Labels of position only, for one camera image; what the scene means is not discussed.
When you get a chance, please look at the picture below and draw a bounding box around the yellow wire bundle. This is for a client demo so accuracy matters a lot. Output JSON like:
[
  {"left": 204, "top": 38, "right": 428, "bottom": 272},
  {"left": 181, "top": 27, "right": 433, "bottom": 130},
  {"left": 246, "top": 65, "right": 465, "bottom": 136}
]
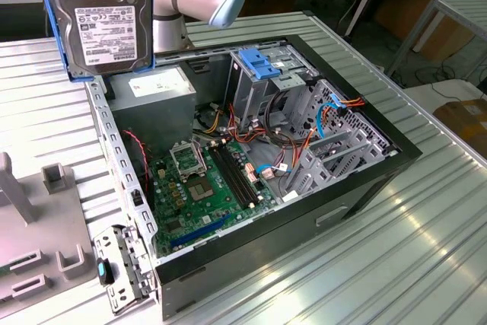
[{"left": 203, "top": 106, "right": 224, "bottom": 134}]

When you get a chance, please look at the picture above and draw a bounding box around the black case fan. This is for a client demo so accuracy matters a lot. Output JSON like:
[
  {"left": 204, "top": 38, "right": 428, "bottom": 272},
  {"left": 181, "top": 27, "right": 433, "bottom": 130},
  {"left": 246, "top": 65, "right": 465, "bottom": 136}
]
[{"left": 123, "top": 132, "right": 155, "bottom": 208}]

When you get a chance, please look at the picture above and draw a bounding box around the orange red power wire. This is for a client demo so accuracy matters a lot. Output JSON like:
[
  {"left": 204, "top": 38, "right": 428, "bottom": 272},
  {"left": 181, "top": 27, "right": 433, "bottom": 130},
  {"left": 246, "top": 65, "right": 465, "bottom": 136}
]
[{"left": 334, "top": 97, "right": 366, "bottom": 115}]

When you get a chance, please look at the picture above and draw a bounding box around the hard disk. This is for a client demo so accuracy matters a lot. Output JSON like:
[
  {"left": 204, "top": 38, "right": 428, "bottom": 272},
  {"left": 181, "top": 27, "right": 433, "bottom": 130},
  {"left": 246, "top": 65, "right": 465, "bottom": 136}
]
[{"left": 37, "top": 0, "right": 158, "bottom": 83}]

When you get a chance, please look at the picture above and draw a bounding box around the grey metal frame table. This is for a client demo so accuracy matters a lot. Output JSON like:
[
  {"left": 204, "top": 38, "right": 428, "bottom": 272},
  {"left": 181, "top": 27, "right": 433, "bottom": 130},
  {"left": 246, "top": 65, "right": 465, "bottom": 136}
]
[{"left": 386, "top": 0, "right": 487, "bottom": 82}]

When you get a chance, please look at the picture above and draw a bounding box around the grey power supply unit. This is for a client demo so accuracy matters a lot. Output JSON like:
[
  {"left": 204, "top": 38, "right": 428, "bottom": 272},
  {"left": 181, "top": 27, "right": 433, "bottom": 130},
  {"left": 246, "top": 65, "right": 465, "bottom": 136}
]
[{"left": 105, "top": 65, "right": 197, "bottom": 155}]

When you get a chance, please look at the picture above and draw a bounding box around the black clip with blue mark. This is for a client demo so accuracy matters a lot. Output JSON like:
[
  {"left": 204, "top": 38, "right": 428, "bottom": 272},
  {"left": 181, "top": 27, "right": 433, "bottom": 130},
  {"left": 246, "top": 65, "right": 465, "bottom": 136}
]
[{"left": 97, "top": 258, "right": 116, "bottom": 286}]

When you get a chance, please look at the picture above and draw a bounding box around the brown cardboard box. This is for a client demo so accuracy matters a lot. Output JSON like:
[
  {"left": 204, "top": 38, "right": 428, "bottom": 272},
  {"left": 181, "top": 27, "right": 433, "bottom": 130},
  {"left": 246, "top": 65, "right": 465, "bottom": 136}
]
[{"left": 433, "top": 98, "right": 487, "bottom": 151}]

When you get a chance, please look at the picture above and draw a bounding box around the short blue board cable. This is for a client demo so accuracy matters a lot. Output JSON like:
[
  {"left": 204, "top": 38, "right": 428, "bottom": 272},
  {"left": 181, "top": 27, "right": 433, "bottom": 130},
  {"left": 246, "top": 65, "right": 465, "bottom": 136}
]
[{"left": 253, "top": 164, "right": 275, "bottom": 180}]

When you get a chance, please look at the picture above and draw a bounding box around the black open PC case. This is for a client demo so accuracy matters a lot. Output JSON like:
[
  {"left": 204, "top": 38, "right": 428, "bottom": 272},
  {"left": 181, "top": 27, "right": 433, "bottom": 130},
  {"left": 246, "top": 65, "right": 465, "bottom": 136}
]
[{"left": 81, "top": 33, "right": 423, "bottom": 322}]

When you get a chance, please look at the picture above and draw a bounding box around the large cardboard sheet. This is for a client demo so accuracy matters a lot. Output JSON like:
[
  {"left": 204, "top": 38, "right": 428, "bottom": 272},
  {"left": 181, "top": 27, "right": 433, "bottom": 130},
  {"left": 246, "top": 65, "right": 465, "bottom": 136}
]
[{"left": 374, "top": 0, "right": 476, "bottom": 62}]

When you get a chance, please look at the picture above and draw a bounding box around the metal socket cover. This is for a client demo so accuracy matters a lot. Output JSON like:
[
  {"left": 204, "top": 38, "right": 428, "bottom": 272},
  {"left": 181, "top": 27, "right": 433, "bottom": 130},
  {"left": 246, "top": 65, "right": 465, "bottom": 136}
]
[{"left": 169, "top": 142, "right": 208, "bottom": 182}]

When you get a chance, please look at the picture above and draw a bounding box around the grey metal disk bay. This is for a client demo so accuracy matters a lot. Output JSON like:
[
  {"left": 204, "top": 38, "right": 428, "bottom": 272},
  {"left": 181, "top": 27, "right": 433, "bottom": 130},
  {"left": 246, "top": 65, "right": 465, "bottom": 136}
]
[{"left": 285, "top": 79, "right": 399, "bottom": 204}]

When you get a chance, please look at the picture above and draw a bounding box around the blue data wire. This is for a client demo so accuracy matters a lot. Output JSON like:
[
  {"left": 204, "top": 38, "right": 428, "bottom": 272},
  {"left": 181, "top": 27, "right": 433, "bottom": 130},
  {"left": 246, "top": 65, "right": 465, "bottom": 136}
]
[{"left": 314, "top": 92, "right": 346, "bottom": 139}]

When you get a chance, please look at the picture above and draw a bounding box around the red black fan wire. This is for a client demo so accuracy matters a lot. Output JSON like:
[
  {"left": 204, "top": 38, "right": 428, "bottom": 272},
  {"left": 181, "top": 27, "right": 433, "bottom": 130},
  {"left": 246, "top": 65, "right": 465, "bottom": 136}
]
[{"left": 121, "top": 129, "right": 150, "bottom": 193}]

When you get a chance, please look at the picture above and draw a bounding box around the red orange wire bundle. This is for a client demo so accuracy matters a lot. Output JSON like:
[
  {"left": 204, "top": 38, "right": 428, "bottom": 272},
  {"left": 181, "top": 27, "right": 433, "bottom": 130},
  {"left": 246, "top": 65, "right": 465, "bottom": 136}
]
[{"left": 227, "top": 103, "right": 267, "bottom": 144}]

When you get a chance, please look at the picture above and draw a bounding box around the black RAM slot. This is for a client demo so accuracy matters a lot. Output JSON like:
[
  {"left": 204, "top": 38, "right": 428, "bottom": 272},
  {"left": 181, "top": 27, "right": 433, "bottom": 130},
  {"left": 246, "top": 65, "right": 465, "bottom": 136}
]
[
  {"left": 221, "top": 145, "right": 258, "bottom": 206},
  {"left": 226, "top": 144, "right": 263, "bottom": 203},
  {"left": 215, "top": 145, "right": 253, "bottom": 209},
  {"left": 210, "top": 146, "right": 248, "bottom": 211}
]

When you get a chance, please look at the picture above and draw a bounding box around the blue expansion slot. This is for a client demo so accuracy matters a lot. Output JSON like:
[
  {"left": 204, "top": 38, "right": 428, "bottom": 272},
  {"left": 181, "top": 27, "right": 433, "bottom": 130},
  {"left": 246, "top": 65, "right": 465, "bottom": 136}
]
[{"left": 170, "top": 213, "right": 231, "bottom": 249}]

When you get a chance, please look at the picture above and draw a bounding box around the black cable bundle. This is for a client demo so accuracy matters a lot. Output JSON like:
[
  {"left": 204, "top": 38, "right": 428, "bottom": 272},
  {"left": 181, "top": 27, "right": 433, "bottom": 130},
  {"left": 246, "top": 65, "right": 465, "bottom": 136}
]
[{"left": 264, "top": 91, "right": 301, "bottom": 147}]

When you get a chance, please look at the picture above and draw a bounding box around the blue plastic drive latch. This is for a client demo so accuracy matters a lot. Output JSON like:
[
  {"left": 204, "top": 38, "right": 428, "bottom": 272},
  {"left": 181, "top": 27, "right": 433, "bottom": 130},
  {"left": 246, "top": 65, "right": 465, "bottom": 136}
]
[{"left": 238, "top": 47, "right": 281, "bottom": 80}]

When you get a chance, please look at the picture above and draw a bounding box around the CPU socket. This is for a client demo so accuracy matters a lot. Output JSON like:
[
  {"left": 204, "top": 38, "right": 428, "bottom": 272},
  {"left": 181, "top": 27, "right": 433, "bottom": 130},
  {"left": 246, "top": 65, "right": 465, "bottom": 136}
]
[{"left": 184, "top": 175, "right": 215, "bottom": 203}]

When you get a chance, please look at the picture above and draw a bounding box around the grey optical drive cage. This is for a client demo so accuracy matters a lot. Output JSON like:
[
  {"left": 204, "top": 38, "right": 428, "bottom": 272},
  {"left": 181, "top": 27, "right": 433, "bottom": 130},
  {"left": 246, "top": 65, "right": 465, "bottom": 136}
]
[{"left": 224, "top": 45, "right": 319, "bottom": 132}]

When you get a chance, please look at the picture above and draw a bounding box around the grey parts rack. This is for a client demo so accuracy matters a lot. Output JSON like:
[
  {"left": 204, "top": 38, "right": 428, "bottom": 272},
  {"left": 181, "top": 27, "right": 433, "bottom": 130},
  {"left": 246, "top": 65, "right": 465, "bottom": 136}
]
[{"left": 0, "top": 151, "right": 100, "bottom": 320}]

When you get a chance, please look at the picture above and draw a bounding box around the metal locking lever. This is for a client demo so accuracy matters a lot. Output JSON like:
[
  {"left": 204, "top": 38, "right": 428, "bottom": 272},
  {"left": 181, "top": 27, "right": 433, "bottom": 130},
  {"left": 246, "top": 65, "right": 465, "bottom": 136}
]
[{"left": 192, "top": 137, "right": 209, "bottom": 174}]

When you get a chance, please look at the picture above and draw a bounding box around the green motherboard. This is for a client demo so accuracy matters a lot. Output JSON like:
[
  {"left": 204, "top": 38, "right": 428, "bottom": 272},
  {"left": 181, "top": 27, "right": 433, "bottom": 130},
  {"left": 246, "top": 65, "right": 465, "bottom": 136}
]
[{"left": 150, "top": 138, "right": 282, "bottom": 260}]

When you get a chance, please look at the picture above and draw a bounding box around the metal expansion bracket plate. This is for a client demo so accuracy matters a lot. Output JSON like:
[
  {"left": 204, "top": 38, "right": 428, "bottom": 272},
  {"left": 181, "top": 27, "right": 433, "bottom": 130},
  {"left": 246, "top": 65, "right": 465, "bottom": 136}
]
[{"left": 93, "top": 225, "right": 159, "bottom": 317}]

